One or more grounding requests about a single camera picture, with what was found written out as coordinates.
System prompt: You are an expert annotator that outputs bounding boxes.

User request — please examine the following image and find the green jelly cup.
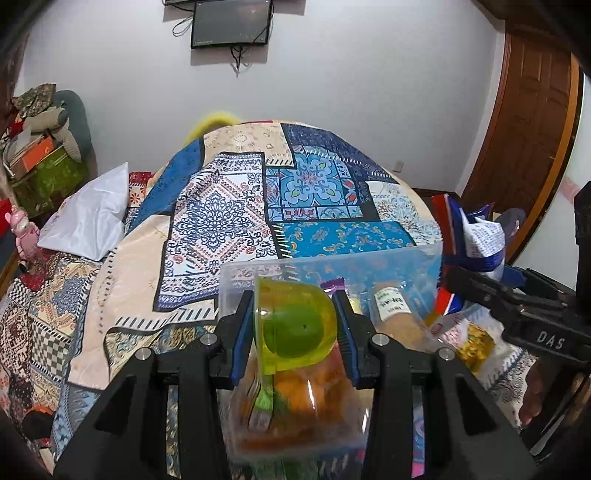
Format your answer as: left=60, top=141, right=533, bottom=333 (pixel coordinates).
left=254, top=277, right=338, bottom=376

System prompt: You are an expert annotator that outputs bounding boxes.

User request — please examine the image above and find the round biscuit roll pack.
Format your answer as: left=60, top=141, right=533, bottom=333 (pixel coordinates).
left=372, top=282, right=425, bottom=351

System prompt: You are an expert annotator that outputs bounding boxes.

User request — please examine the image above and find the yellow red snack bag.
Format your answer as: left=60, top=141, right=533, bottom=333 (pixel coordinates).
left=425, top=313, right=495, bottom=374

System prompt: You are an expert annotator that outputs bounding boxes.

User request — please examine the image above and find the clear plastic storage bin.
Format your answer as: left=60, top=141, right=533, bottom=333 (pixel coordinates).
left=218, top=244, right=443, bottom=462

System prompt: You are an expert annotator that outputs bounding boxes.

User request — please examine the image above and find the clear peanut snack bag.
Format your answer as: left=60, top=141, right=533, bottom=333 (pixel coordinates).
left=225, top=347, right=368, bottom=460

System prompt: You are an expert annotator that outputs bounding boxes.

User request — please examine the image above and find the blue white red snack bag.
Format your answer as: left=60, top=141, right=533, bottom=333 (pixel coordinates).
left=431, top=194, right=506, bottom=315

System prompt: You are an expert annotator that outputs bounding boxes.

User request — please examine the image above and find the purple label egg roll pack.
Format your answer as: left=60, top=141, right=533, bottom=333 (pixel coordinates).
left=321, top=277, right=363, bottom=314

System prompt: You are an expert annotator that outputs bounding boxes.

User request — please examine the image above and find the person right hand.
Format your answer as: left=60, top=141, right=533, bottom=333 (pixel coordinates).
left=518, top=358, right=558, bottom=427

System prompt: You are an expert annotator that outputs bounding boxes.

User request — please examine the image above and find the patchwork patterned bed quilt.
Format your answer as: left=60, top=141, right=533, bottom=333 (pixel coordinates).
left=1, top=122, right=535, bottom=479

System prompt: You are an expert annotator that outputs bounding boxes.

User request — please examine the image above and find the brown wooden door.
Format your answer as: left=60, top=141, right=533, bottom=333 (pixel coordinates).
left=461, top=24, right=583, bottom=262

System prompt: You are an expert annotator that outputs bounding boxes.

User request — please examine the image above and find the white pillow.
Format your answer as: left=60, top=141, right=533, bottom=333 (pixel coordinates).
left=38, top=162, right=129, bottom=261

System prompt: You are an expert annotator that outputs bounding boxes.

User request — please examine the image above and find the yellow round object behind bed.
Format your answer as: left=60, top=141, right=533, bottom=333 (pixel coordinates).
left=184, top=111, right=240, bottom=146

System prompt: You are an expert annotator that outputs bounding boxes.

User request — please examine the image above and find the pink plush toy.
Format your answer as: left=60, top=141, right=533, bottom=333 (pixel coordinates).
left=5, top=205, right=40, bottom=261

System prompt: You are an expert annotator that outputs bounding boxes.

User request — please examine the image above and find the green patterned box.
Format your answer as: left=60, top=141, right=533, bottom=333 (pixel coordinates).
left=11, top=146, right=89, bottom=218

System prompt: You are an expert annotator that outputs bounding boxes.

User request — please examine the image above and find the orange box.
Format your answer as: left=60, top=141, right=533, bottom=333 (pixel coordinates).
left=6, top=136, right=55, bottom=180

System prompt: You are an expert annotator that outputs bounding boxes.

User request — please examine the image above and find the grey green stuffed cushion pile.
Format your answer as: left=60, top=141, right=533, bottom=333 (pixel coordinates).
left=1, top=83, right=92, bottom=161

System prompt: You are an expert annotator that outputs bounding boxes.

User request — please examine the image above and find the small black wall monitor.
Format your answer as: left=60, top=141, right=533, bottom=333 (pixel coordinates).
left=190, top=0, right=274, bottom=49

